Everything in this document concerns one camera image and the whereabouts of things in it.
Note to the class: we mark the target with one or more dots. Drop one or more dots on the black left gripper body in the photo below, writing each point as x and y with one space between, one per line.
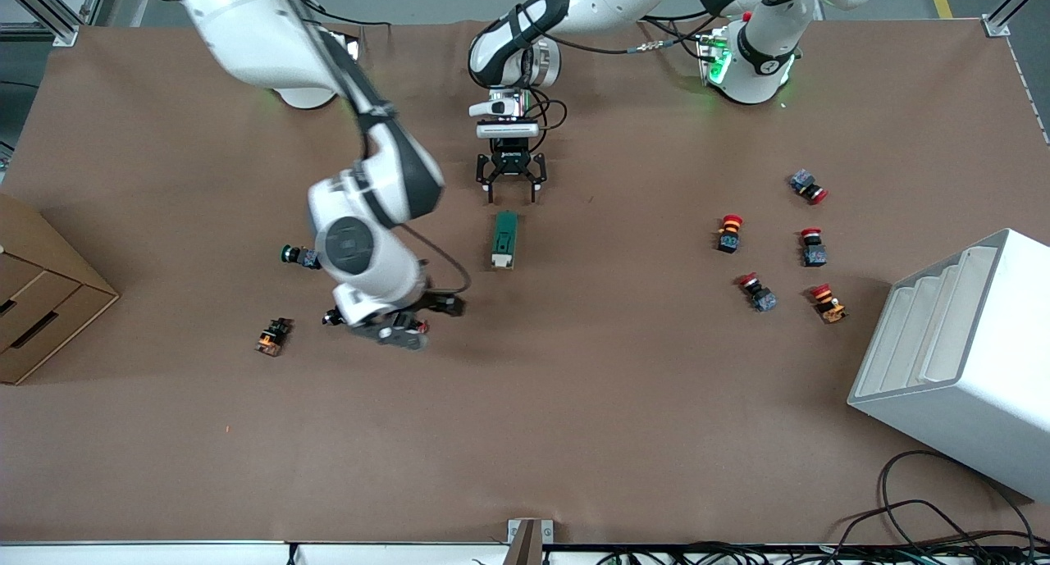
510 160

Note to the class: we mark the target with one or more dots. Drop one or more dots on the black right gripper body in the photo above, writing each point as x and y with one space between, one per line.
432 302

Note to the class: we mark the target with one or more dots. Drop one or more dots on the green load switch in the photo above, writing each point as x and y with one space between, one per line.
504 239

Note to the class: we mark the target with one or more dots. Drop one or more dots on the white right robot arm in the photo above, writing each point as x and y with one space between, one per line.
353 245

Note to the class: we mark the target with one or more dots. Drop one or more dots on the green push button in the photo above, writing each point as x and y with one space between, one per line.
297 256

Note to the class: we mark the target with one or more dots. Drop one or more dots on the brown table mat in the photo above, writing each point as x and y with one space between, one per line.
574 401

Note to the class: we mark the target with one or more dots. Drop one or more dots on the red emergency stop button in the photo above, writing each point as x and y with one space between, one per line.
758 293
813 249
828 303
728 234
807 185

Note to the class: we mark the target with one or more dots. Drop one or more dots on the cardboard box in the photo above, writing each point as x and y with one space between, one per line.
41 294

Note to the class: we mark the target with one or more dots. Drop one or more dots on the black orange selector switch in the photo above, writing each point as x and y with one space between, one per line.
272 337
332 317

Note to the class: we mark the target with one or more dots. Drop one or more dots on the metal bracket with post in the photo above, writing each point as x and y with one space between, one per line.
527 544

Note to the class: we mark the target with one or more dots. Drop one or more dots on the white table edge rail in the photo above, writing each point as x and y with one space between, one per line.
164 555

